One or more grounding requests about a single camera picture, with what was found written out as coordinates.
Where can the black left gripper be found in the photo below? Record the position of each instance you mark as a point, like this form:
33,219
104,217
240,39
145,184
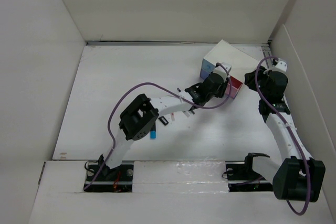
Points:
219,94

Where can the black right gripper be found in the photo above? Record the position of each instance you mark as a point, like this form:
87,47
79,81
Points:
249,80

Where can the blue drawer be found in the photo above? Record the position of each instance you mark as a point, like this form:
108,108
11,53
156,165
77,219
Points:
206,68

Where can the pink drawer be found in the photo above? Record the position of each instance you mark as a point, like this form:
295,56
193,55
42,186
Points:
233,90

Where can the white drawer organizer box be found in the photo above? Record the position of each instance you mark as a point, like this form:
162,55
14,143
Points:
241,62

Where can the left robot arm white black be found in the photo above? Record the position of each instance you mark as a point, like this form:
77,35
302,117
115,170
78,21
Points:
139,117

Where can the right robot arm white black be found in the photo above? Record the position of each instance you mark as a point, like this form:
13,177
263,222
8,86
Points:
300,176

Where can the green gel pen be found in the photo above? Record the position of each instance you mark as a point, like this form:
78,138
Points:
188,113

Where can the blue highlighter marker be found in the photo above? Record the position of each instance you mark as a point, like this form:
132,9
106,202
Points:
153,134

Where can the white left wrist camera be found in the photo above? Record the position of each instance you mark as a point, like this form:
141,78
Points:
222,69

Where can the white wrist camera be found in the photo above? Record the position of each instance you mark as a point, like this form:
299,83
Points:
279,65
222,69

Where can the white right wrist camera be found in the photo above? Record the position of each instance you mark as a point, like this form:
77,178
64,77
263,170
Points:
279,65

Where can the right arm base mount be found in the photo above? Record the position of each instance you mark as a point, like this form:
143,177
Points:
242,178

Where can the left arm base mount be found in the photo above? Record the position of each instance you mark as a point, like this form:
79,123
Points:
118,180

